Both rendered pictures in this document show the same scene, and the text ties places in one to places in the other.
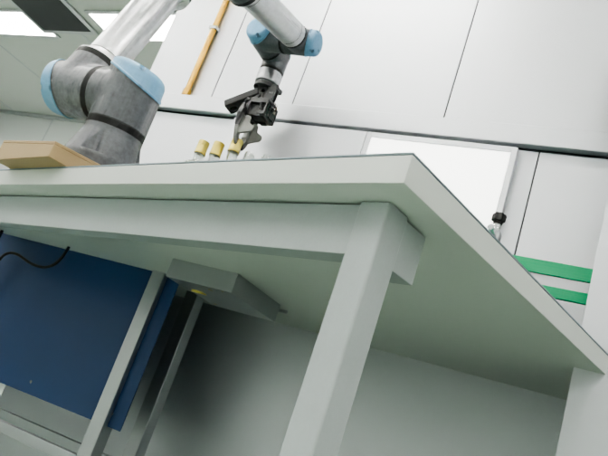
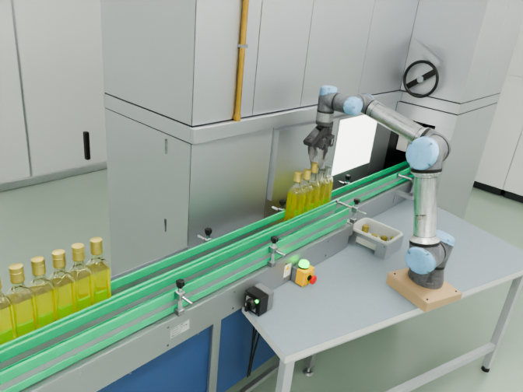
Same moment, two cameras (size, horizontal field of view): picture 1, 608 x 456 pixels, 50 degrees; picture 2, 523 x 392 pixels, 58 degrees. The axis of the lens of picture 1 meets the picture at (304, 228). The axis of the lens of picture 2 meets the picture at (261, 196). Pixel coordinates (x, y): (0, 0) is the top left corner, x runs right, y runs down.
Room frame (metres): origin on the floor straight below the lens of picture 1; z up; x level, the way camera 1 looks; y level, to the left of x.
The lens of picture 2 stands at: (1.57, 2.29, 1.88)
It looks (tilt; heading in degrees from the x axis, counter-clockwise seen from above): 24 degrees down; 282
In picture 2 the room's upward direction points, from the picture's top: 6 degrees clockwise
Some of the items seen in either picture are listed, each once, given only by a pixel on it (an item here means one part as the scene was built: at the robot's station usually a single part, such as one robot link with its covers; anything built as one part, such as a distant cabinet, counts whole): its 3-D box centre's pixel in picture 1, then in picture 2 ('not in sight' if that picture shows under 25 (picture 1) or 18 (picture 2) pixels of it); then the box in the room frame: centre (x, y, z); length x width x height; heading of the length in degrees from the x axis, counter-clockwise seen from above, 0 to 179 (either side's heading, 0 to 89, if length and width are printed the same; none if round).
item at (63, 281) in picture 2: not in sight; (62, 293); (2.33, 1.32, 1.02); 0.06 x 0.06 x 0.28; 62
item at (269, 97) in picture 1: (261, 103); (323, 134); (1.76, 0.24, 1.31); 0.09 x 0.08 x 0.12; 63
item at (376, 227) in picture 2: not in sight; (374, 236); (1.44, 0.12, 0.80); 0.22 x 0.17 x 0.09; 152
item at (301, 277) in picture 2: not in sight; (303, 274); (1.72, 0.58, 0.79); 0.07 x 0.07 x 0.07; 62
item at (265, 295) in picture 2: not in sight; (258, 299); (1.85, 0.83, 0.79); 0.08 x 0.08 x 0.08; 62
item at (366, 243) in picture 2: not in sight; (369, 236); (1.46, 0.11, 0.79); 0.27 x 0.17 x 0.08; 152
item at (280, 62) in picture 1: (276, 58); (328, 99); (1.76, 0.25, 1.47); 0.09 x 0.08 x 0.11; 153
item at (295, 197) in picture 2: not in sight; (293, 208); (1.83, 0.37, 0.99); 0.06 x 0.06 x 0.21; 62
